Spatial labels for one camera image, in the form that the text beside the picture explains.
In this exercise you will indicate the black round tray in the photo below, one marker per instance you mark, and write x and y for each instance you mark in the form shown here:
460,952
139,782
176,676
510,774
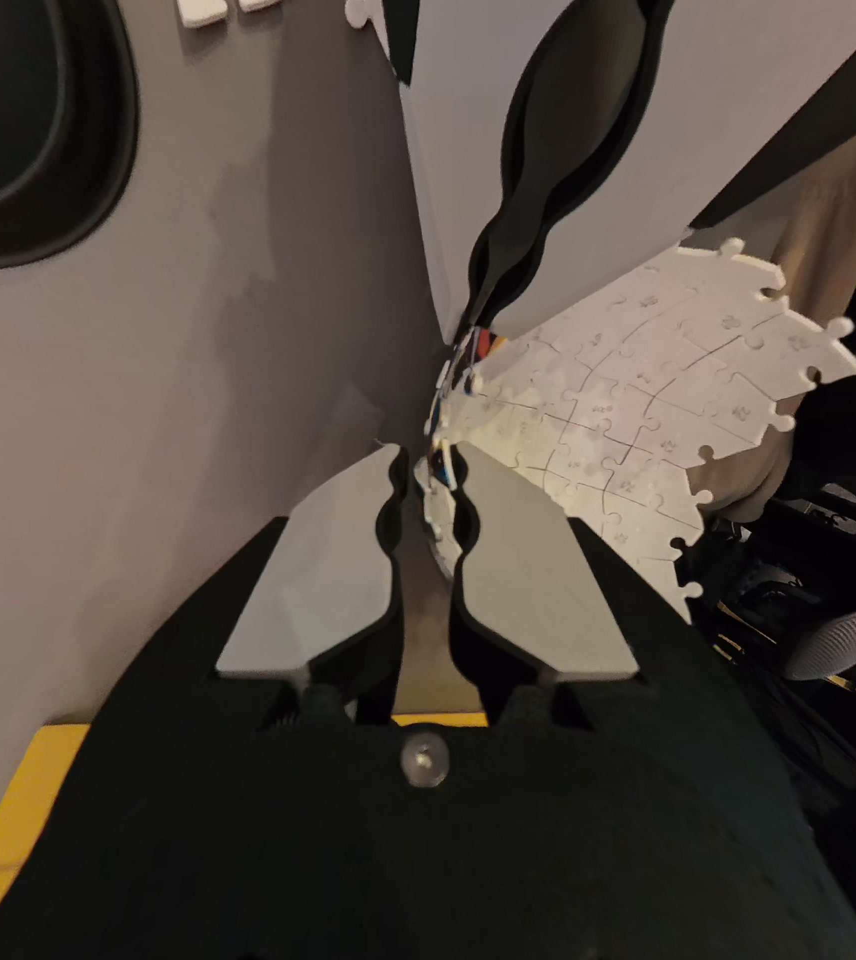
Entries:
7,112

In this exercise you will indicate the yellow table edge strip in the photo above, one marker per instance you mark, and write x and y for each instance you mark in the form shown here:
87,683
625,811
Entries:
15,810

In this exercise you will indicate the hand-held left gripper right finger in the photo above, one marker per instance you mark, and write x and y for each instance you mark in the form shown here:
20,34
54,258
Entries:
540,585

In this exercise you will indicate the white puzzle piece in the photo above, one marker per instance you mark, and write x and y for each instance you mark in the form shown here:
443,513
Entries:
364,9
202,11

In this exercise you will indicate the grey mesh office chair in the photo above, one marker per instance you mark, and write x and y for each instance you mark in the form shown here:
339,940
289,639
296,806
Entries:
848,637

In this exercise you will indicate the partly built white puzzle ball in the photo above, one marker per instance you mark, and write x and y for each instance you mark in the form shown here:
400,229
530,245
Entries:
623,420

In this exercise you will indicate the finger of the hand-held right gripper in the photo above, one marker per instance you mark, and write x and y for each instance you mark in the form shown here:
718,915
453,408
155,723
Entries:
735,112
458,150

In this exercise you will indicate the black bag with yellow trim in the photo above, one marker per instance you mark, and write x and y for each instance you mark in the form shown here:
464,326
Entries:
750,622

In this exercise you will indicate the black plastic crate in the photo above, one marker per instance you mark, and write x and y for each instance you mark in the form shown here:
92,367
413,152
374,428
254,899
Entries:
840,517

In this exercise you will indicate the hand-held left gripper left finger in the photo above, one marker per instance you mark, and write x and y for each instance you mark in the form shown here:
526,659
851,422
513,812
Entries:
315,585

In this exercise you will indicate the person's beige trousers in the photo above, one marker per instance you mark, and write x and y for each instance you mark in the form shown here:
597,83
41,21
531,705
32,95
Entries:
833,247

